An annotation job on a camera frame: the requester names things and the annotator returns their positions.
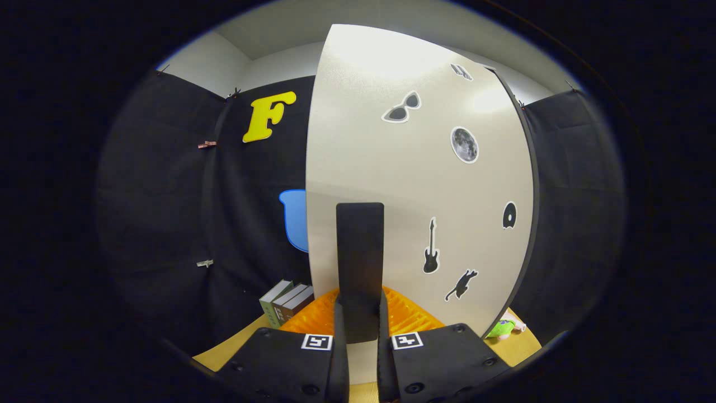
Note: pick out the gray cabinet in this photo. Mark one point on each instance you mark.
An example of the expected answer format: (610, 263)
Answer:
(535, 190)

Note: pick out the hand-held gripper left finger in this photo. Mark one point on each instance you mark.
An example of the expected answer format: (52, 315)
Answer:
(341, 369)

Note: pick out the green plush toy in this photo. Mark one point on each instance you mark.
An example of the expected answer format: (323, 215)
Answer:
(499, 329)

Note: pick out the black backdrop cloth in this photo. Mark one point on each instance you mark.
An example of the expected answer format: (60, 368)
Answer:
(168, 196)

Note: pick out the green book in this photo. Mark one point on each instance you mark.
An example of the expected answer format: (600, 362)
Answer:
(268, 310)

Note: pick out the white clothespin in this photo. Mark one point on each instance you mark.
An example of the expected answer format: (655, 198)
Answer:
(205, 263)

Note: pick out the red clothespin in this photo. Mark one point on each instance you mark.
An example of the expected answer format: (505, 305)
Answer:
(207, 144)

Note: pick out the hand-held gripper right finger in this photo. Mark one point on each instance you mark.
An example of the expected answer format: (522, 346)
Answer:
(385, 369)

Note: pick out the brown book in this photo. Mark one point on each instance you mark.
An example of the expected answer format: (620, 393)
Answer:
(282, 312)
(296, 307)

